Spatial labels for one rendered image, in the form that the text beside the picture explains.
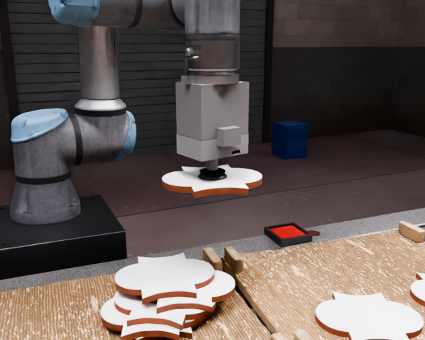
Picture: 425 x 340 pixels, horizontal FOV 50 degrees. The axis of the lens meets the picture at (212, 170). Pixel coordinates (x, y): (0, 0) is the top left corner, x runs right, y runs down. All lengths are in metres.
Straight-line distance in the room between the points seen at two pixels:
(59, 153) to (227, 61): 0.52
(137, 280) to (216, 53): 0.34
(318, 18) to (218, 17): 6.00
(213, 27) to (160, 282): 0.36
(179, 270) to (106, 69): 0.51
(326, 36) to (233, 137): 6.08
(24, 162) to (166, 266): 0.44
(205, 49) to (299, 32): 5.82
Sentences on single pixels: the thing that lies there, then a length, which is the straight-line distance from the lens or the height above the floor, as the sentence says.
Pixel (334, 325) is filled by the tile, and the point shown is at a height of 0.95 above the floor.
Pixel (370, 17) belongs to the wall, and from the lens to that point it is 7.18.
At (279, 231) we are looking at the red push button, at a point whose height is 0.93.
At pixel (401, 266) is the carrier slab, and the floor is 0.94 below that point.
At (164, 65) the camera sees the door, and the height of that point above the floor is 1.06.
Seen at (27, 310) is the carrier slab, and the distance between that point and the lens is 0.77.
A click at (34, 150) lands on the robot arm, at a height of 1.11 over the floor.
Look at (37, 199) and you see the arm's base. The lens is 1.04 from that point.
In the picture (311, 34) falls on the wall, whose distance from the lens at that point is 6.54.
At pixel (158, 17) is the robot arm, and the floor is 1.36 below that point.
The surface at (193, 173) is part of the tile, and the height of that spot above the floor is 1.13.
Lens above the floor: 1.33
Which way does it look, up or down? 16 degrees down
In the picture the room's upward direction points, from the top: straight up
